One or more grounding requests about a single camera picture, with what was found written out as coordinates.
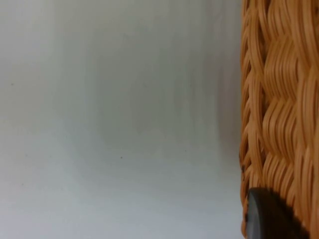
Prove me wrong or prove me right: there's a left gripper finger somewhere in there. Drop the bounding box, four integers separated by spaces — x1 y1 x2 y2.
244 188 310 239

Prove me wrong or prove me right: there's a pale brown wicker basket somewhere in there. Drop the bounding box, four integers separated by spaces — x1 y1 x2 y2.
238 0 319 239

